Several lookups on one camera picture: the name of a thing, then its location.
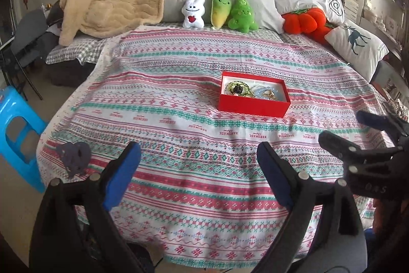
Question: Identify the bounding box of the green bead bracelet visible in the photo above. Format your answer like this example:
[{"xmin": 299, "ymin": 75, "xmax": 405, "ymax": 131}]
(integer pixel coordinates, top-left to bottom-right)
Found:
[{"xmin": 225, "ymin": 81, "xmax": 254, "ymax": 98}]

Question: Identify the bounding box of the dark bed base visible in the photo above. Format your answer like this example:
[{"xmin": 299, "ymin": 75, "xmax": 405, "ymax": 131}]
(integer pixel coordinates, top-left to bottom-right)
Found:
[{"xmin": 43, "ymin": 60, "xmax": 98, "ymax": 89}]

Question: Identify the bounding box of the yellow green carrot plush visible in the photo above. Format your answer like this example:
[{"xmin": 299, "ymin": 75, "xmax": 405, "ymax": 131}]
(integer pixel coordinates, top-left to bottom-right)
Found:
[{"xmin": 210, "ymin": 0, "xmax": 232, "ymax": 30}]

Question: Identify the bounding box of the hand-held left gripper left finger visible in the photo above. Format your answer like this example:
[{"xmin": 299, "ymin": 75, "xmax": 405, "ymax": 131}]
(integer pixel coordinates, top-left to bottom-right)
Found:
[{"xmin": 32, "ymin": 141, "xmax": 147, "ymax": 273}]

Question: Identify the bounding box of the pale blue bead bracelet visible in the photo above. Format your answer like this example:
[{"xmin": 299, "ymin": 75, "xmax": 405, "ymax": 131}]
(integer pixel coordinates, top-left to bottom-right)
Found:
[{"xmin": 252, "ymin": 86, "xmax": 283, "ymax": 101}]

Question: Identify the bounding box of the red green patterned blanket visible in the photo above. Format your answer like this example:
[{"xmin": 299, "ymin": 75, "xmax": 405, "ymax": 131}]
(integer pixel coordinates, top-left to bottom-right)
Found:
[{"xmin": 37, "ymin": 27, "xmax": 397, "ymax": 270}]

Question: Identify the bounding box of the white deer pillow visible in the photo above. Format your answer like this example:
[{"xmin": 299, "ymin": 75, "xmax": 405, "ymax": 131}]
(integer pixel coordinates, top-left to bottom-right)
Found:
[{"xmin": 324, "ymin": 20, "xmax": 390, "ymax": 83}]

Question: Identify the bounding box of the blue plastic stool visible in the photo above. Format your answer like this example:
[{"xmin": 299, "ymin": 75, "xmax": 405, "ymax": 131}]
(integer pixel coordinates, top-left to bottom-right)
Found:
[{"xmin": 0, "ymin": 86, "xmax": 49, "ymax": 193}]

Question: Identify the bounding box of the grey fabric patch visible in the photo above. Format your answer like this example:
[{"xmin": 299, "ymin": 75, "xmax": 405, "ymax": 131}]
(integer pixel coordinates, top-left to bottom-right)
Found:
[{"xmin": 56, "ymin": 142, "xmax": 92, "ymax": 179}]

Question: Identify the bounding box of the green tree plush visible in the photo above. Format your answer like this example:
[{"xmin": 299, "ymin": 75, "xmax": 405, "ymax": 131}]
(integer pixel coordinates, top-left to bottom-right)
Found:
[{"xmin": 228, "ymin": 0, "xmax": 259, "ymax": 34}]

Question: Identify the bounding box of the cluttered side desk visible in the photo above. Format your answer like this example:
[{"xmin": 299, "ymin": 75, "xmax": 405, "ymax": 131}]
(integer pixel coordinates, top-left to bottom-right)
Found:
[{"xmin": 359, "ymin": 0, "xmax": 409, "ymax": 69}]

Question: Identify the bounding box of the stack of pale books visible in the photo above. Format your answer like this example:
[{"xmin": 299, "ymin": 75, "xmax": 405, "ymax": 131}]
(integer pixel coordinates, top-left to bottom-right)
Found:
[{"xmin": 339, "ymin": 0, "xmax": 359, "ymax": 25}]

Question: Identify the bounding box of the black folding chair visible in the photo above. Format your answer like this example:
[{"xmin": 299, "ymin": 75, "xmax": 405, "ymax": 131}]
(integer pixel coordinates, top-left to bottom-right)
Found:
[{"xmin": 0, "ymin": 9, "xmax": 49, "ymax": 101}]

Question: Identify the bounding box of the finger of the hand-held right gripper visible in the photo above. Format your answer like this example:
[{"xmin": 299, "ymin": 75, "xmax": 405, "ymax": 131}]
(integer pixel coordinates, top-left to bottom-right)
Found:
[
  {"xmin": 319, "ymin": 131, "xmax": 365, "ymax": 164},
  {"xmin": 356, "ymin": 110, "xmax": 402, "ymax": 136}
]

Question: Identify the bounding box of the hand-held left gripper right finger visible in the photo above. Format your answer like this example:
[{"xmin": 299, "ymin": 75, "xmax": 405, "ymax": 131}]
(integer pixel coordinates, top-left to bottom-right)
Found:
[{"xmin": 252, "ymin": 141, "xmax": 367, "ymax": 273}]

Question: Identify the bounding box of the orange pumpkin plush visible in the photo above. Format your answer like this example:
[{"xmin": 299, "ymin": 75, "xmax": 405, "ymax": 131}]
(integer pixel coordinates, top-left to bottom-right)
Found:
[
  {"xmin": 281, "ymin": 8, "xmax": 327, "ymax": 36},
  {"xmin": 315, "ymin": 22, "xmax": 341, "ymax": 45}
]

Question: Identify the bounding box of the red jewelry box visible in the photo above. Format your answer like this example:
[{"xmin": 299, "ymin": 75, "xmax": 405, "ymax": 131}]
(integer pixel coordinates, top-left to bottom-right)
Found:
[{"xmin": 218, "ymin": 71, "xmax": 291, "ymax": 118}]

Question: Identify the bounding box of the white rabbit plush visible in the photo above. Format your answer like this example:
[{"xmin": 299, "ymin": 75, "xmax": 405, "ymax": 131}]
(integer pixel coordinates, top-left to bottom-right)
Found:
[{"xmin": 181, "ymin": 0, "xmax": 206, "ymax": 29}]

